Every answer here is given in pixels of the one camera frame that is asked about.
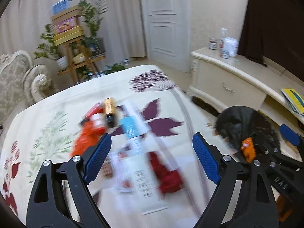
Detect orange snack wrapper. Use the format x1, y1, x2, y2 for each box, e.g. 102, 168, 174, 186
241, 137, 256, 163

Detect checkered snack wrapper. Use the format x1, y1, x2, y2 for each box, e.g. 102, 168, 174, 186
101, 156, 113, 178

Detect orange plastic bag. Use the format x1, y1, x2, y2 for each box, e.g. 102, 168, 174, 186
71, 120, 106, 157

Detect red wrapper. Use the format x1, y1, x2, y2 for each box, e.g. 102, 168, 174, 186
148, 152, 183, 195

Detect white bottle red cap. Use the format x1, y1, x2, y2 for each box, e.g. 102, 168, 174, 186
90, 113, 106, 129

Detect red bottle black cap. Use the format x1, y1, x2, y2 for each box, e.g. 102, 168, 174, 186
79, 102, 105, 126

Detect blue white tube box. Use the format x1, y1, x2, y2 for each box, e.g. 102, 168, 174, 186
120, 116, 149, 157

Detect gold bottle black cap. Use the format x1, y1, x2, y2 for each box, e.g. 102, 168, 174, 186
104, 98, 116, 128

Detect white paper strip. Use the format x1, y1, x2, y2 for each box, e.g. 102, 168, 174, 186
122, 100, 151, 135

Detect white red sachet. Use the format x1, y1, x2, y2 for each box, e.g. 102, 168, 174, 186
111, 151, 133, 194

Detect black lined trash bin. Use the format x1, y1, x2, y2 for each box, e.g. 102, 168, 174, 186
215, 105, 280, 163

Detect yellow blue book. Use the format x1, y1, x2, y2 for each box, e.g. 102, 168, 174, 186
281, 89, 304, 116

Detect cream TV cabinet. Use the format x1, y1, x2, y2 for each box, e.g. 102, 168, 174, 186
189, 48, 303, 135

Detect floral cream tablecloth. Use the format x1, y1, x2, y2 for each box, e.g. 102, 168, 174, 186
1, 65, 231, 227

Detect small tin can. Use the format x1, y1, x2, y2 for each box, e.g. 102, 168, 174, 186
220, 49, 229, 59

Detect white spray bottle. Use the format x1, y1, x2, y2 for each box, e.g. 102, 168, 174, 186
219, 28, 227, 52

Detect white plastic jug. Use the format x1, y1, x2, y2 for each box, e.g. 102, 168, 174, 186
223, 37, 239, 57

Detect dark cloth covered TV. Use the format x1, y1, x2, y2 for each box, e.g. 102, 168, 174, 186
237, 0, 303, 80

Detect small dark jar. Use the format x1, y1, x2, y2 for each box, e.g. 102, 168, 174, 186
208, 38, 218, 50

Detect cream ornate sofa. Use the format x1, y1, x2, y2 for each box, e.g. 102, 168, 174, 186
1, 51, 58, 132

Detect floor green plant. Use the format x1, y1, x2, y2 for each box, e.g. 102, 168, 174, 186
101, 63, 126, 75

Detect wooden plant stand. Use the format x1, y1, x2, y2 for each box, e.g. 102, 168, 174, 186
58, 36, 106, 85

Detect potted plant white pot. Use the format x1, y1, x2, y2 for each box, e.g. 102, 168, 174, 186
33, 24, 68, 71

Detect white panel door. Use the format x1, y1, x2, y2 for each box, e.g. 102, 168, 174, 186
141, 0, 191, 73

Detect stacked gift boxes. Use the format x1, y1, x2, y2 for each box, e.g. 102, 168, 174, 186
51, 0, 84, 46

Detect tall plant dark pot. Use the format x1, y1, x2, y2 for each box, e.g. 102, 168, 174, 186
78, 0, 107, 56

